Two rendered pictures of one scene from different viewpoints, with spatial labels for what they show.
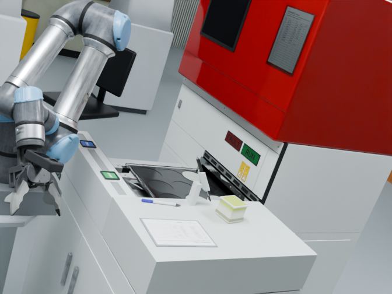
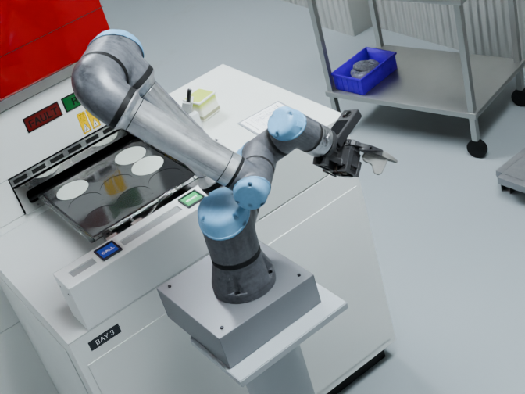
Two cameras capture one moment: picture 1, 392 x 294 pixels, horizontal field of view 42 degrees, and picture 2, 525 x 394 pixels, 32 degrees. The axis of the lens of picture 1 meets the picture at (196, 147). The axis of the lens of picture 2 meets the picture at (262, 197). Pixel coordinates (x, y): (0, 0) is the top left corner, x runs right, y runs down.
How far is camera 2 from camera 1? 2.54 m
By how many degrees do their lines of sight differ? 73
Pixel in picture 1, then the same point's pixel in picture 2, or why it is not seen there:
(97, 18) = (128, 54)
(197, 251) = (301, 105)
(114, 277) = (309, 203)
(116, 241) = (287, 185)
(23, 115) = (316, 124)
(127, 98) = not seen: outside the picture
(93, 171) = (191, 214)
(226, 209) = (210, 104)
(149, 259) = not seen: hidden behind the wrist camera
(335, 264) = not seen: hidden behind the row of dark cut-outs
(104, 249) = (277, 216)
